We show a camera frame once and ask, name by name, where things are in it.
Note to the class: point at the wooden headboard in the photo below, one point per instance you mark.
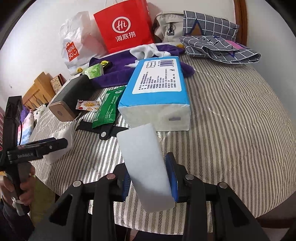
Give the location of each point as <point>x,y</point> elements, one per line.
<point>41,92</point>

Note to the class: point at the white tissue sheet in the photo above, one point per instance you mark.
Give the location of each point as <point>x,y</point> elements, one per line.
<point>63,145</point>

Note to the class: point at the light green wipes pack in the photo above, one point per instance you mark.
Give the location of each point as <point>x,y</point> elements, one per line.
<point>94,71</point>

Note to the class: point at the beige canvas bag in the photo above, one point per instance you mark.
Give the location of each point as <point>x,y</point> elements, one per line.
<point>168,27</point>

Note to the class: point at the red paper shopping bag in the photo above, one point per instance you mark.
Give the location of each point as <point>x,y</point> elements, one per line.
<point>125,25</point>

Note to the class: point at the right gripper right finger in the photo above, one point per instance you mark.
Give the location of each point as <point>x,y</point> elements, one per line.
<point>188,189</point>

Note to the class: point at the white Miniso plastic bag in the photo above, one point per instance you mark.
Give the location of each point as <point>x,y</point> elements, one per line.
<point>78,44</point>

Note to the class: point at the left hand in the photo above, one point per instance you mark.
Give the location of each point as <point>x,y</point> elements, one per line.
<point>28,187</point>

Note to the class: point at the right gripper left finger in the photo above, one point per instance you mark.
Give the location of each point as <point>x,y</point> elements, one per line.
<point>113,187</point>

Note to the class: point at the colourful bedding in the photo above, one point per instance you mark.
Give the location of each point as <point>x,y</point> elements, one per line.
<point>29,119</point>

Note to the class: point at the green wet wipes pack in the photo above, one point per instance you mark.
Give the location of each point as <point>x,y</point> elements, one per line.
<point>107,112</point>

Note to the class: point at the dark green tea box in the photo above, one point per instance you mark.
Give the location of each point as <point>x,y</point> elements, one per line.
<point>63,106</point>

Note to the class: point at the grey plaid folded cloth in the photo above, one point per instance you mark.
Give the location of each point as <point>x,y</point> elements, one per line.
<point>219,50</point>

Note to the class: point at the white cloth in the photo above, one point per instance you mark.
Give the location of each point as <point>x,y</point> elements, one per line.
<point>144,52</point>

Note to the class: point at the fruit print small packet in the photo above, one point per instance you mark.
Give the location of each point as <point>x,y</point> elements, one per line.
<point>89,105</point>

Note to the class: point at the blue tissue pack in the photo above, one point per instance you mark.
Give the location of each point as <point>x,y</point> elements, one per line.
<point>156,93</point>

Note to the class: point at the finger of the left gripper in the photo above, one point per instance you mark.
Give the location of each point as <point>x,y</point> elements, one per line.
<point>37,148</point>

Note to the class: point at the grey plaid pillow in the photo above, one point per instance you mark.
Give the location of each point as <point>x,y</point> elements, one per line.
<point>199,24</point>

